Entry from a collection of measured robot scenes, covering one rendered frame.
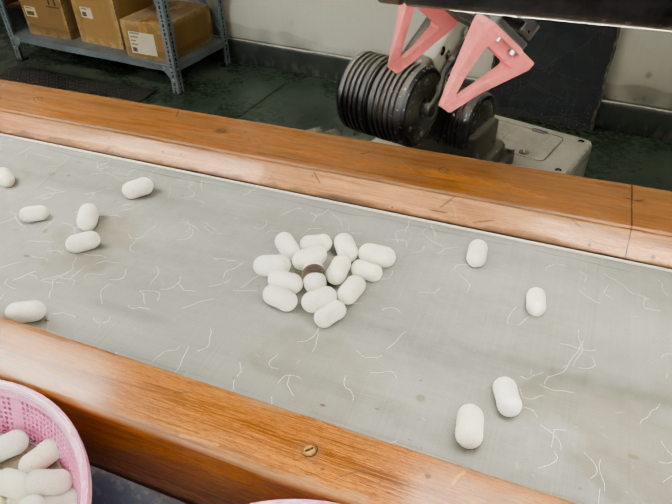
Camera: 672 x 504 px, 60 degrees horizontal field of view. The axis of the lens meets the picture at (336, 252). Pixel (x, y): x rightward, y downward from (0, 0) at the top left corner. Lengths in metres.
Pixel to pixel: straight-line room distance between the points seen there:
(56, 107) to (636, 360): 0.81
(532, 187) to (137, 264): 0.44
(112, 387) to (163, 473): 0.08
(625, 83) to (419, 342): 2.17
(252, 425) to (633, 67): 2.32
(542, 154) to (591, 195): 0.69
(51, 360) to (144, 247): 0.18
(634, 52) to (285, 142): 1.96
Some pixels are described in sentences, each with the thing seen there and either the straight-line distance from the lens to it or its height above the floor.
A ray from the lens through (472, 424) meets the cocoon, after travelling 0.46.
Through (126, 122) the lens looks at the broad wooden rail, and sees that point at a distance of 0.88.
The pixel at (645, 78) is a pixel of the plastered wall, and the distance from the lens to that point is 2.61.
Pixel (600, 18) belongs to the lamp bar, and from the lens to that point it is 0.30.
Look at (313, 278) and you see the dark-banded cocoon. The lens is 0.56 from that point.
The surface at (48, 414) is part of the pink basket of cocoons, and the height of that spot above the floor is 0.76.
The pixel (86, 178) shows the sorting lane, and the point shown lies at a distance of 0.81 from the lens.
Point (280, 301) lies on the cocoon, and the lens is 0.54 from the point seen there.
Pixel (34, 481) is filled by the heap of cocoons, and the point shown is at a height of 0.74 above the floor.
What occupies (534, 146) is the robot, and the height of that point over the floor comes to 0.47.
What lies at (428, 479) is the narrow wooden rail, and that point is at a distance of 0.42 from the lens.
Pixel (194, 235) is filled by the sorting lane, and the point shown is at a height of 0.74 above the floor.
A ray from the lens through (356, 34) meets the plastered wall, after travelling 2.85.
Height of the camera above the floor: 1.13
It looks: 39 degrees down
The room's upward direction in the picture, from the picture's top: 1 degrees counter-clockwise
